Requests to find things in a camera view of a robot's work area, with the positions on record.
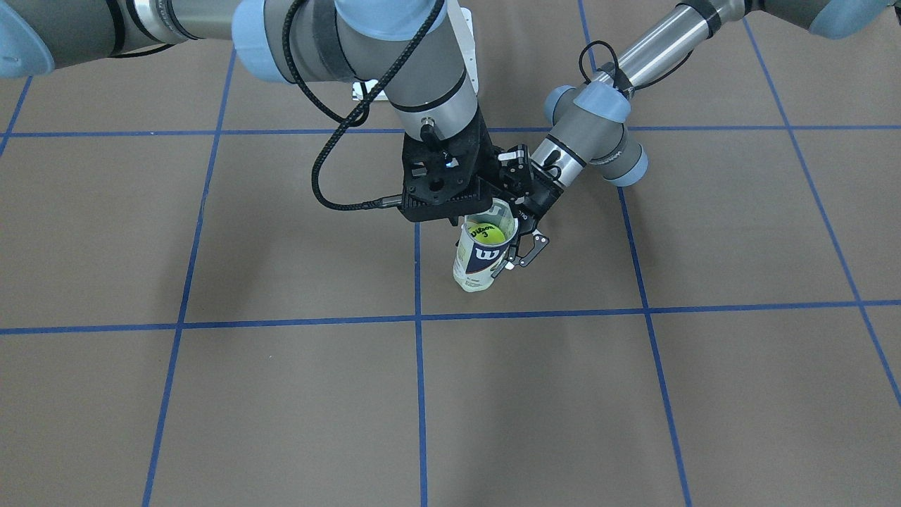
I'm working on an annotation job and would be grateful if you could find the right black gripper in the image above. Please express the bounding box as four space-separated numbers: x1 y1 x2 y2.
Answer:
450 113 502 212

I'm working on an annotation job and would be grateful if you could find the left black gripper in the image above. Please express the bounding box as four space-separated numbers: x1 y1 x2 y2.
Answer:
491 163 563 279

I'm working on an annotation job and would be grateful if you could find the clear tennis ball can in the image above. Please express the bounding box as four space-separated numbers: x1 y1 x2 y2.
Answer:
453 204 517 292

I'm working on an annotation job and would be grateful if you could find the yellow Wilson tennis ball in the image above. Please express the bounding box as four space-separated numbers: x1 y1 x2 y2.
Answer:
469 223 506 245

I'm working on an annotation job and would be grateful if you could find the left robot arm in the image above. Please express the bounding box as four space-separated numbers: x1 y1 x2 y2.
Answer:
491 1 889 277

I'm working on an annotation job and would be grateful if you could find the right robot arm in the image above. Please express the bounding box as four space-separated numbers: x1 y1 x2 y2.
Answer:
1 1 499 222

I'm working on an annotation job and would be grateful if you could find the brown paper table cover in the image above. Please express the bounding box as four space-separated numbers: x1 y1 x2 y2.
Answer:
1 10 900 506

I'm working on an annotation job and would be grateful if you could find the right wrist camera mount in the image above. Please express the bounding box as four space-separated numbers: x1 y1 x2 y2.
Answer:
400 134 480 223

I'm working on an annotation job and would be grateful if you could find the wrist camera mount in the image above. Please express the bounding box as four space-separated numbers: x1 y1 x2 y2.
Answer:
400 134 480 223
498 144 534 199

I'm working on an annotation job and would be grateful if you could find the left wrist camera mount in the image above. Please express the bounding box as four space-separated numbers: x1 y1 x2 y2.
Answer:
498 144 534 199

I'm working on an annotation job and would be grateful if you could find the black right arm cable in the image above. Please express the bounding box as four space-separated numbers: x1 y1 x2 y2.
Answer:
282 0 448 212

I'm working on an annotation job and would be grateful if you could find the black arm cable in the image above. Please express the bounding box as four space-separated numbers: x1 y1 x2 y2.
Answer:
282 0 448 212
579 41 694 92

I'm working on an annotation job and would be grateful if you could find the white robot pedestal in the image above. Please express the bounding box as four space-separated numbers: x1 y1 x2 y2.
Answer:
335 1 465 107

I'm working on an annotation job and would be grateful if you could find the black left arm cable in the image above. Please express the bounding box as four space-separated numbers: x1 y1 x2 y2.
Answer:
579 41 694 92

